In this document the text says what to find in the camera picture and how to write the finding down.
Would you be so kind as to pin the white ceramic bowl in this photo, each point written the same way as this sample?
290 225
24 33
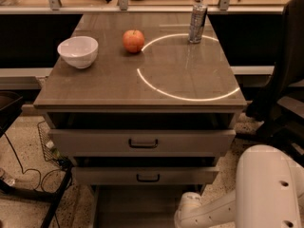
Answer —
79 51

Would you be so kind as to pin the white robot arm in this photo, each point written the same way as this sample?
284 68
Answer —
268 194

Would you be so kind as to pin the grey top drawer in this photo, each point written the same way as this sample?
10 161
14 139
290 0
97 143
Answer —
142 143

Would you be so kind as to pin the grey middle drawer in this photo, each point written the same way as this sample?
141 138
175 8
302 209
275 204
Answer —
144 175

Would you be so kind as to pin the red apple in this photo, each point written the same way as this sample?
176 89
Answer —
133 40

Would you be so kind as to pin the grey drawer cabinet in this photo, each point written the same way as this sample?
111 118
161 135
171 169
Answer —
170 84

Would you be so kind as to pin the wire mesh basket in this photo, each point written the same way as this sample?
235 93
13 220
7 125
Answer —
50 151

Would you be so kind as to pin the grey drawer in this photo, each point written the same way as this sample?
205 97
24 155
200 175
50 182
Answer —
144 175
142 143
138 206

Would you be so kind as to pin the black office chair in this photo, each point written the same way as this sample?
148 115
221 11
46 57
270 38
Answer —
278 106

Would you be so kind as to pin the grey bottom drawer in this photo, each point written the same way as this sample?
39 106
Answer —
138 206

